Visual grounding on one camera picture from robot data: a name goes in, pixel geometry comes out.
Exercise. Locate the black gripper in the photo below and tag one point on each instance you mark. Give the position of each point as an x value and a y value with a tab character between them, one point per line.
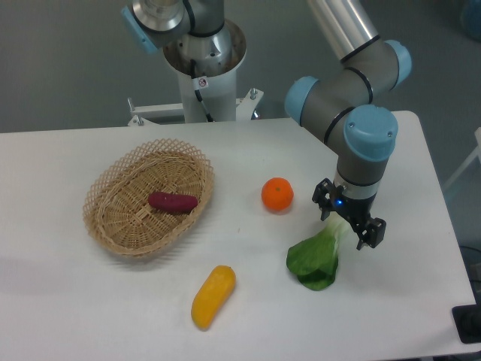
357	212

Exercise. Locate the purple sweet potato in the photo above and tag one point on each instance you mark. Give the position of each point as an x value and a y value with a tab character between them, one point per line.
172	203

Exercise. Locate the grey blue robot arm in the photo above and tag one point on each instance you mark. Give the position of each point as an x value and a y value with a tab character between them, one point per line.
341	112

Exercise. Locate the woven wicker basket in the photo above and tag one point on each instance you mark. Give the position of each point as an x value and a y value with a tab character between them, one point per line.
117	213

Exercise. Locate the green bok choy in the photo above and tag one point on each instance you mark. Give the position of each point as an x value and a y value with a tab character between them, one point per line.
314	261

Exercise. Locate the orange tangerine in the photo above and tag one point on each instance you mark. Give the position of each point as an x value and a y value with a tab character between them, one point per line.
277	195

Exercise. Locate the yellow mango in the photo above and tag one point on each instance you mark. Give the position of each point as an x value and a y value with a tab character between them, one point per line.
212	295

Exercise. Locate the black box at table edge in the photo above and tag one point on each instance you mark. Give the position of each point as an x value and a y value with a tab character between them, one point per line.
467	323

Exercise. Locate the blue object top right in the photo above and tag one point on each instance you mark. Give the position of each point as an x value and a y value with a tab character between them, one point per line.
470	18

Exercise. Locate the white frame at right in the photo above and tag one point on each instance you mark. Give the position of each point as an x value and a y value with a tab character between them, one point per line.
471	158

